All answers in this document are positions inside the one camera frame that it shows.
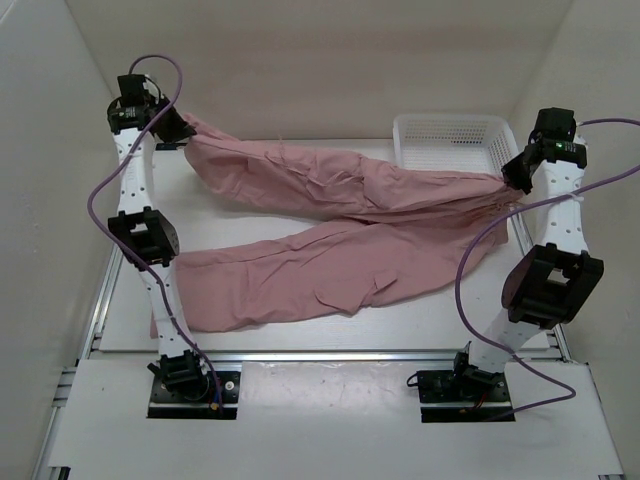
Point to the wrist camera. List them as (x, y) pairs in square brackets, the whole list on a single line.
[(554, 123), (133, 91)]

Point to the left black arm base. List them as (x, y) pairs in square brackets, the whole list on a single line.
[(198, 403)]

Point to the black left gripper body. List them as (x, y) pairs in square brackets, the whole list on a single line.
[(170, 126)]

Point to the white plastic basket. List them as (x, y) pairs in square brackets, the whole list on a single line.
[(453, 142)]

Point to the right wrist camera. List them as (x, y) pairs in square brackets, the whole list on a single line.
[(554, 123)]

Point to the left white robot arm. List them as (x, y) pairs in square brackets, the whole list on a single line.
[(150, 235)]

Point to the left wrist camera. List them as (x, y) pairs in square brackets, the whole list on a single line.
[(133, 91)]

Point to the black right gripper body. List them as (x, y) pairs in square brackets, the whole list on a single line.
[(518, 174)]

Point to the pink trousers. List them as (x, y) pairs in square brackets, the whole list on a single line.
[(388, 234)]

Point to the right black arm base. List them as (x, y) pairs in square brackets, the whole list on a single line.
[(444, 398)]

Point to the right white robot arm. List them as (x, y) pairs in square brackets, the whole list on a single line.
[(553, 280)]

